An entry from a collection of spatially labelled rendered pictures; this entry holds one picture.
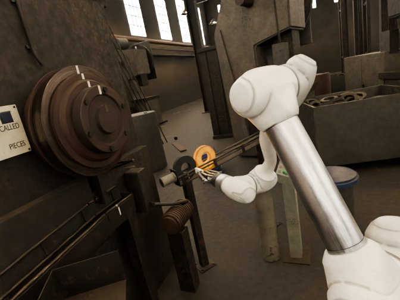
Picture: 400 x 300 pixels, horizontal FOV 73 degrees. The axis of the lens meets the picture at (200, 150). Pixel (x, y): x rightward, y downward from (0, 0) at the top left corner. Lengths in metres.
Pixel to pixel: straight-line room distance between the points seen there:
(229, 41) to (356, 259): 3.28
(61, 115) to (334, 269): 1.00
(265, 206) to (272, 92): 1.06
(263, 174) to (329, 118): 1.71
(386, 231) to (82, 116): 1.06
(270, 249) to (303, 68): 1.26
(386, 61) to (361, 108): 1.59
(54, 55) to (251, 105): 0.96
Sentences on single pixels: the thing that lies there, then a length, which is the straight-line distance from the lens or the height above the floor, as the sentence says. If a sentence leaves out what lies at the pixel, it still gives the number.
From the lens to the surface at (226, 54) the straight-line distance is 3.76.
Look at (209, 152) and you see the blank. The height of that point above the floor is 0.75.
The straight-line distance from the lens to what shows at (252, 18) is 3.64.
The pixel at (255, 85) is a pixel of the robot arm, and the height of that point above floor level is 1.16.
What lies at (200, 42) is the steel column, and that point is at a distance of 10.08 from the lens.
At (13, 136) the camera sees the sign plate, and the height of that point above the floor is 1.13.
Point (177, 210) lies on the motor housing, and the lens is 1.55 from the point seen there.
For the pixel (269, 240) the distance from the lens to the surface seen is 1.83.
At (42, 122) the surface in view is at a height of 1.16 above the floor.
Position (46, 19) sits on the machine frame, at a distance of 1.45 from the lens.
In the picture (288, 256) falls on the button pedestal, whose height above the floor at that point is 0.01.
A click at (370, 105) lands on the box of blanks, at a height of 0.68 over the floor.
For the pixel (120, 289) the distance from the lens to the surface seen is 1.00.
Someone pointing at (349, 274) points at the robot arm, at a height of 0.68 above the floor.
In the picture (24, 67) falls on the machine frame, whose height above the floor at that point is 1.37.
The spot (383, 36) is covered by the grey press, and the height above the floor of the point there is 1.30.
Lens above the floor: 1.20
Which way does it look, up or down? 14 degrees down
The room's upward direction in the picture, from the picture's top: 11 degrees counter-clockwise
